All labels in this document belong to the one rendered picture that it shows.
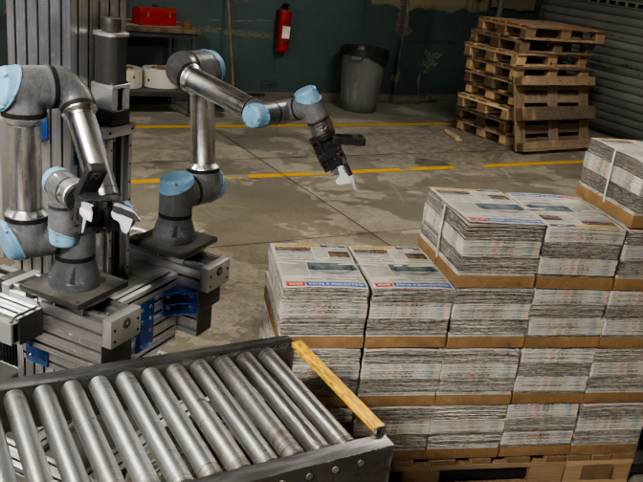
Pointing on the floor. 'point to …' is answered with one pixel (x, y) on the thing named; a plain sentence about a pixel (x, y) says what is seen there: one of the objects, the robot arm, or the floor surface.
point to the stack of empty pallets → (496, 61)
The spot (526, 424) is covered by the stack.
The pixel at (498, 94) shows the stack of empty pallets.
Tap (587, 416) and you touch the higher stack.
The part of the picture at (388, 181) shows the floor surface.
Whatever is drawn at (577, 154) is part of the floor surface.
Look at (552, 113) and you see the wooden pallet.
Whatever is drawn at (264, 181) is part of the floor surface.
